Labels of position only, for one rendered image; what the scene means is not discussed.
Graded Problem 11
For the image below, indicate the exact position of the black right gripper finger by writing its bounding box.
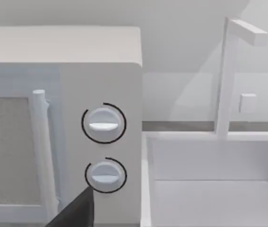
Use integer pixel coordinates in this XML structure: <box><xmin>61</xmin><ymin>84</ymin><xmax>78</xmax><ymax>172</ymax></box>
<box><xmin>44</xmin><ymin>185</ymin><xmax>95</xmax><ymax>227</ymax></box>

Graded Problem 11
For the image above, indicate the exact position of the white microwave knob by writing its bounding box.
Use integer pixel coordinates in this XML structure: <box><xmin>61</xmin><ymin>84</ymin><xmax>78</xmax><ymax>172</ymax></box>
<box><xmin>85</xmin><ymin>107</ymin><xmax>123</xmax><ymax>140</ymax></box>
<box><xmin>89</xmin><ymin>161</ymin><xmax>124</xmax><ymax>189</ymax></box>

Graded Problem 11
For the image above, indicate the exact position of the microwave oven door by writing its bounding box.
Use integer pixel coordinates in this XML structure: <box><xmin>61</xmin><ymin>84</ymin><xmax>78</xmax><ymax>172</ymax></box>
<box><xmin>0</xmin><ymin>63</ymin><xmax>66</xmax><ymax>224</ymax></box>

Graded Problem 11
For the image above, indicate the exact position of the pale microwave oven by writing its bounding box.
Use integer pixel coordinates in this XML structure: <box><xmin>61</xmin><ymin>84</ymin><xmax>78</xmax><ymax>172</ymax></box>
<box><xmin>0</xmin><ymin>26</ymin><xmax>143</xmax><ymax>227</ymax></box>

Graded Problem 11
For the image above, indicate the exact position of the white sink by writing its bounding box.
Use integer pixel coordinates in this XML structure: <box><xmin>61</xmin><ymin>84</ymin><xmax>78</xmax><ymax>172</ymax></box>
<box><xmin>140</xmin><ymin>130</ymin><xmax>268</xmax><ymax>227</ymax></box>

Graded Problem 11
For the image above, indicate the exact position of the tall white tap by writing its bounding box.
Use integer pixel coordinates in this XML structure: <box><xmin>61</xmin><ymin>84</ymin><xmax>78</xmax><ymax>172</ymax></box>
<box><xmin>215</xmin><ymin>16</ymin><xmax>268</xmax><ymax>137</ymax></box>

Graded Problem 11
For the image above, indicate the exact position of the white microwave door handle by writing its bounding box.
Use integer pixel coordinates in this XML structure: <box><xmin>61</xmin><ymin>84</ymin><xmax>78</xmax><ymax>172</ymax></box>
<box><xmin>32</xmin><ymin>89</ymin><xmax>61</xmax><ymax>215</ymax></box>

